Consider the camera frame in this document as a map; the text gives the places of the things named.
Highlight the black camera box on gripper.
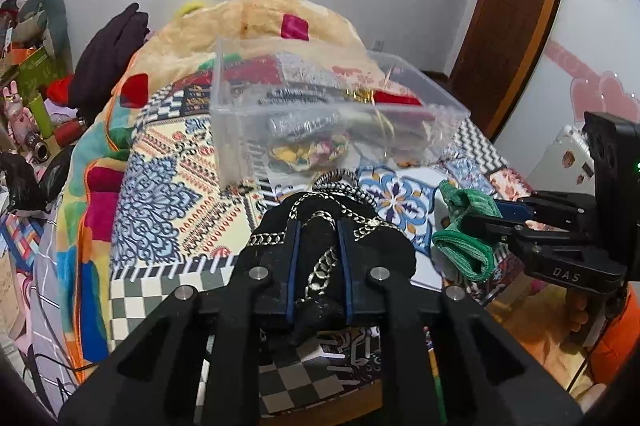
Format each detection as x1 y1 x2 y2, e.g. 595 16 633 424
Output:
584 112 639 230

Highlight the colourful patchwork blanket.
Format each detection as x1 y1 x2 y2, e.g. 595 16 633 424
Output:
54 0 360 376

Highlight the grey green plush toy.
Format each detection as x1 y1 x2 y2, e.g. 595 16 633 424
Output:
12 0 68 59

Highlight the black patterned fabric bag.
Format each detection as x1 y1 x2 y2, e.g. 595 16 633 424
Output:
238 181 416 346

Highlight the patterned bed sheet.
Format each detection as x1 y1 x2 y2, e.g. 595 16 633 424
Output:
107 72 527 416

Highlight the yellow green plush item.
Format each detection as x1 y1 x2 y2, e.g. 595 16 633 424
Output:
174 0 212 19

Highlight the green bottle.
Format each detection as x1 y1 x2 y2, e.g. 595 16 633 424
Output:
28 91 54 139

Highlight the black plastic bag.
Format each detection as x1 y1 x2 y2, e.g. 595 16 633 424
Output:
1 144 75 212

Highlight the green cardboard box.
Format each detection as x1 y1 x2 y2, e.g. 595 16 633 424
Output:
1 48 68 100

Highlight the wall power socket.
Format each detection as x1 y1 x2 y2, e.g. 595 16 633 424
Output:
372 39 384 52

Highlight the floral scrunchie cloth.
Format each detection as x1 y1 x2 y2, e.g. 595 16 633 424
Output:
268 132 350 172

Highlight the clear plastic storage box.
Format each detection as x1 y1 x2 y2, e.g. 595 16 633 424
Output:
209 37 470 188

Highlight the person's right hand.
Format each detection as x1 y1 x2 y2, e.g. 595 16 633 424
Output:
565 288 589 332

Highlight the dark purple garment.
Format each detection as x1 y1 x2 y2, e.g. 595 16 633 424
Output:
68 2 150 125

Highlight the brown wooden door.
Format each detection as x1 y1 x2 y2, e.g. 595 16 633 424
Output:
450 0 560 140

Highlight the green knitted cloth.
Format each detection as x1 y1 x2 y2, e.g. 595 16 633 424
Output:
432 180 501 282

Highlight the pink bunny doll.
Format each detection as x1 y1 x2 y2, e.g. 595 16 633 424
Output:
2 80 37 148

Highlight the red thermos bottle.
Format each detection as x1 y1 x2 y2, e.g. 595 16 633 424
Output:
53 117 87 149

